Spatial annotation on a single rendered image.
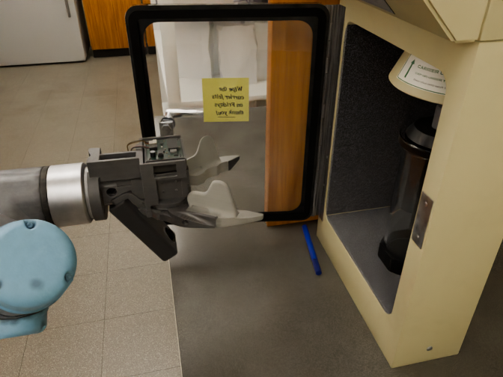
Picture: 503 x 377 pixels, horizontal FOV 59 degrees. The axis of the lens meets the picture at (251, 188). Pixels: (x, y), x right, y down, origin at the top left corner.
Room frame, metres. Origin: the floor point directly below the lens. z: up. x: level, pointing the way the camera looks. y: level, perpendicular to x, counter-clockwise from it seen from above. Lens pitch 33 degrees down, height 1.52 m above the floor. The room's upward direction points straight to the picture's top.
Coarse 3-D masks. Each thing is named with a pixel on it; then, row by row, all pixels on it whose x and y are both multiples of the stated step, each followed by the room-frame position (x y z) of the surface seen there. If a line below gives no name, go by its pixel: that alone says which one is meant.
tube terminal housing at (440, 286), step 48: (432, 48) 0.48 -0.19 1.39; (480, 48) 0.41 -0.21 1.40; (336, 96) 0.70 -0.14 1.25; (480, 96) 0.41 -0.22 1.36; (480, 144) 0.42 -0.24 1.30; (432, 192) 0.42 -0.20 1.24; (480, 192) 0.42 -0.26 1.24; (336, 240) 0.63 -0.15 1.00; (432, 240) 0.41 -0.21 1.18; (480, 240) 0.43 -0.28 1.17; (432, 288) 0.42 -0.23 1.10; (480, 288) 0.43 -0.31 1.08; (384, 336) 0.44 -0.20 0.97; (432, 336) 0.42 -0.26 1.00
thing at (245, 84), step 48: (192, 48) 0.70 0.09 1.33; (240, 48) 0.70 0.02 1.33; (288, 48) 0.70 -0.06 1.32; (192, 96) 0.70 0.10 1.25; (240, 96) 0.70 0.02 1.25; (288, 96) 0.70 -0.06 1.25; (192, 144) 0.69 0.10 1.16; (240, 144) 0.70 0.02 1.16; (288, 144) 0.70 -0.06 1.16; (240, 192) 0.70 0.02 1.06; (288, 192) 0.70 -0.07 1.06
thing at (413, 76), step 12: (408, 60) 0.56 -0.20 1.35; (420, 60) 0.54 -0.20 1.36; (396, 72) 0.57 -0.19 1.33; (408, 72) 0.55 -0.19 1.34; (420, 72) 0.53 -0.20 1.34; (432, 72) 0.52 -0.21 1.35; (396, 84) 0.55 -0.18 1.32; (408, 84) 0.53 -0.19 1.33; (420, 84) 0.52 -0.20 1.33; (432, 84) 0.51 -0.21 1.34; (444, 84) 0.50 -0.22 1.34; (420, 96) 0.51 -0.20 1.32; (432, 96) 0.50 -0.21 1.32; (444, 96) 0.50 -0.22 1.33
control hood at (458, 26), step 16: (400, 0) 0.45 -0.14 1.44; (416, 0) 0.41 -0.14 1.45; (432, 0) 0.40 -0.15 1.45; (448, 0) 0.40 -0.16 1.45; (464, 0) 0.40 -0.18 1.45; (480, 0) 0.41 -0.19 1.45; (400, 16) 0.49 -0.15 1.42; (416, 16) 0.44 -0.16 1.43; (432, 16) 0.41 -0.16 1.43; (448, 16) 0.40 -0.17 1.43; (464, 16) 0.41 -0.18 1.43; (480, 16) 0.41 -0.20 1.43; (432, 32) 0.44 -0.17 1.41; (448, 32) 0.41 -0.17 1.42; (464, 32) 0.41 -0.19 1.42
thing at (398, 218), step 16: (416, 144) 0.54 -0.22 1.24; (400, 160) 0.57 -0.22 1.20; (416, 160) 0.54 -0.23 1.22; (400, 176) 0.56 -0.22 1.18; (416, 176) 0.53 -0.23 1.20; (400, 192) 0.55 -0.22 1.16; (416, 192) 0.53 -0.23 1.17; (400, 208) 0.54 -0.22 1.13; (416, 208) 0.53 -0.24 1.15; (400, 224) 0.54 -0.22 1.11; (384, 240) 0.57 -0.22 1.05; (400, 240) 0.53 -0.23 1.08; (400, 256) 0.53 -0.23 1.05
